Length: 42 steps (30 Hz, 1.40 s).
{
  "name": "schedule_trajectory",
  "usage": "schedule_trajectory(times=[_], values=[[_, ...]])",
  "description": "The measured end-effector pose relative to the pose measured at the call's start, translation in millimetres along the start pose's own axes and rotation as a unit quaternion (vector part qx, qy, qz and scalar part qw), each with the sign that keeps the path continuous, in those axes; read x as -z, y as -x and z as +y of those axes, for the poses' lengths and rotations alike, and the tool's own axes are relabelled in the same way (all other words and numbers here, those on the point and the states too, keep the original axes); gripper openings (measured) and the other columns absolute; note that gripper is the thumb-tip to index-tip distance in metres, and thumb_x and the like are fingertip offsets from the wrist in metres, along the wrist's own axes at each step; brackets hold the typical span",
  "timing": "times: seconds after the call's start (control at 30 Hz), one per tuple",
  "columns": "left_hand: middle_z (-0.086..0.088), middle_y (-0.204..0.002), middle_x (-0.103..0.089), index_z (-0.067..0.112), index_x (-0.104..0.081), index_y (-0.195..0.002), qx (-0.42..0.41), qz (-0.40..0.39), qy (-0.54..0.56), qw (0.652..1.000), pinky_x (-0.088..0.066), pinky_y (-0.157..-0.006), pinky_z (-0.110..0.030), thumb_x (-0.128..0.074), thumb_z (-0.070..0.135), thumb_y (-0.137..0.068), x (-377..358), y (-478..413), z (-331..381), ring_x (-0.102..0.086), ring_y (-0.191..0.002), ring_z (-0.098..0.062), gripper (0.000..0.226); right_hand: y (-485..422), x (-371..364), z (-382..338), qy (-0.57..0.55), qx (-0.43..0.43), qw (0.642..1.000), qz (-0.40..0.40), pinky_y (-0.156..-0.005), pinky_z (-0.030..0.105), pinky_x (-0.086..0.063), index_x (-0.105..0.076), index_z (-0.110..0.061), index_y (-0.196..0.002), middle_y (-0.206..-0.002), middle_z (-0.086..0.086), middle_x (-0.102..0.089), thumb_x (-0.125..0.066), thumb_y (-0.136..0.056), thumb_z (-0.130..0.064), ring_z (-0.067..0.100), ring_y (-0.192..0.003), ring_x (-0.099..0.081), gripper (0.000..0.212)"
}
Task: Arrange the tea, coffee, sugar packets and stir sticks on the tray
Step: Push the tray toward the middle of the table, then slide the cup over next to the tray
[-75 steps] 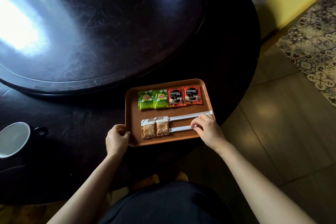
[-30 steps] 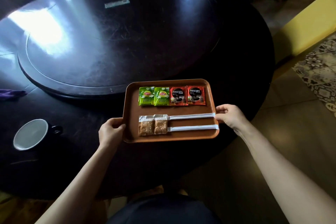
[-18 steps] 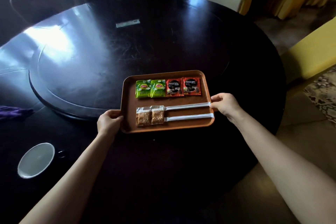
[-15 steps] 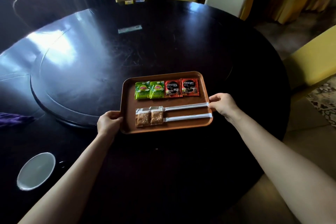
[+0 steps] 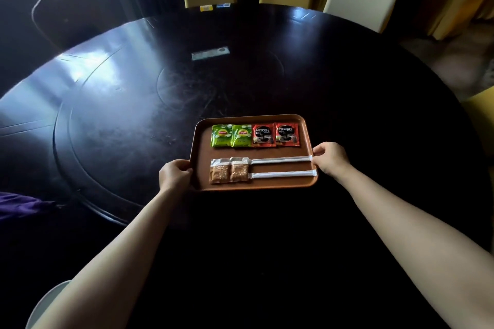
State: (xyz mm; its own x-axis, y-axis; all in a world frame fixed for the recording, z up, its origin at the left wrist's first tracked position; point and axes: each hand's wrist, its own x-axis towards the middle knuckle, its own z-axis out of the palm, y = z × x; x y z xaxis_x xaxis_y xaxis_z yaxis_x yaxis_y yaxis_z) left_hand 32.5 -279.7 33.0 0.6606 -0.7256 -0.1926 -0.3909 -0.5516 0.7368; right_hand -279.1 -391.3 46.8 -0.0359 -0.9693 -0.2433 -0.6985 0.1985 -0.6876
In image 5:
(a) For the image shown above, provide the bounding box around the purple cloth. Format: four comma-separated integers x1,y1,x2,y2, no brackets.
0,191,55,222

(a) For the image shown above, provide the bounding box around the brown plastic tray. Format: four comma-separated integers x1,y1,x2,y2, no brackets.
189,114,319,191

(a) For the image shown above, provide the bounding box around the dark wooden chair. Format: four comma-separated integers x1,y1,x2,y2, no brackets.
31,0,103,52

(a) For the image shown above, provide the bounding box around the white covered chair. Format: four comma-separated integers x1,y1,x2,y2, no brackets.
323,0,401,34

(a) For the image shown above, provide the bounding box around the person's right hand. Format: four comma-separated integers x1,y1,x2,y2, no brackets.
311,142,353,179

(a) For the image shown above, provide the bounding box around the pale rectangular card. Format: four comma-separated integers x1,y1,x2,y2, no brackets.
191,46,231,62

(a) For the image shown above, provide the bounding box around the green tea bag packet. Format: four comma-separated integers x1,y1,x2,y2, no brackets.
211,124,234,148
231,124,254,148

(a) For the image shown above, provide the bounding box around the white paper-wrapped stirrer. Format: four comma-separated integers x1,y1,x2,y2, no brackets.
248,169,318,180
249,155,314,166

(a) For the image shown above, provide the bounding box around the person's right forearm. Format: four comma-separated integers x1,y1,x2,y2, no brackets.
331,165,494,329

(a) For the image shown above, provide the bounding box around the clear brown sugar packet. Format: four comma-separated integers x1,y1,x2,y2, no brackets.
229,158,252,182
209,159,232,185

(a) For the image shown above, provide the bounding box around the red instant coffee packet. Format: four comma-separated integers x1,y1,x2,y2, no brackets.
252,124,277,147
274,122,301,147

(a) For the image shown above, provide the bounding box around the white round stool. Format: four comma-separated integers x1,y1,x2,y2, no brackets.
25,280,73,329

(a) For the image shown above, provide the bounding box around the person's left hand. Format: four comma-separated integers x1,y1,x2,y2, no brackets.
158,159,194,194

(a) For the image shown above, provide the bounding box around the person's left forearm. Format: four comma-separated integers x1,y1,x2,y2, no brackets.
32,185,187,329

